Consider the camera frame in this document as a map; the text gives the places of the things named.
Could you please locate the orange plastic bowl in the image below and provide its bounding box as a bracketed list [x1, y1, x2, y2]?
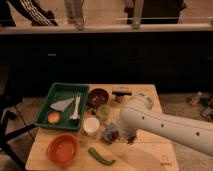
[46, 133, 79, 167]

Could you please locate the grey folded cloth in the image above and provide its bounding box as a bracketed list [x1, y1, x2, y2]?
[50, 98, 73, 112]

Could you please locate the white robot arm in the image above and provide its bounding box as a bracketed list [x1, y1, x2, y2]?
[117, 92, 213, 156]

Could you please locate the small green cup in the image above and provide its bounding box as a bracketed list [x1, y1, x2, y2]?
[97, 105, 111, 121]

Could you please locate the white paper cup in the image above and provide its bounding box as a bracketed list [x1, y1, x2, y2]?
[83, 117, 100, 136]

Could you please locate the black chair frame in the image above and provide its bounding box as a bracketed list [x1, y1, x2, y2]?
[0, 96, 37, 169]

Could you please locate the dark red grape bunch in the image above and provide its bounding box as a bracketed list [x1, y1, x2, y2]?
[126, 135, 137, 145]

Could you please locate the dark red bowl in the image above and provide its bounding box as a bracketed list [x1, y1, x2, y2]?
[87, 88, 109, 109]

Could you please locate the orange peach fruit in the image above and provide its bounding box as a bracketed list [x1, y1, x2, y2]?
[47, 112, 60, 125]

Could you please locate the black wooden stamp block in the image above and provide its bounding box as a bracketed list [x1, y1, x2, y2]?
[112, 87, 132, 103]

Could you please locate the green plastic tray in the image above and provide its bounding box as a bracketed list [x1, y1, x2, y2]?
[35, 83, 89, 132]

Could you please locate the white plastic fork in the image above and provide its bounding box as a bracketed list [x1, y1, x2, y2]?
[69, 93, 81, 120]

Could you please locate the blue sponge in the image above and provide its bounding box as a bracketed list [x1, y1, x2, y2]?
[101, 123, 119, 144]

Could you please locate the green chili pepper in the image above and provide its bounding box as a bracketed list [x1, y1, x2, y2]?
[88, 147, 115, 166]

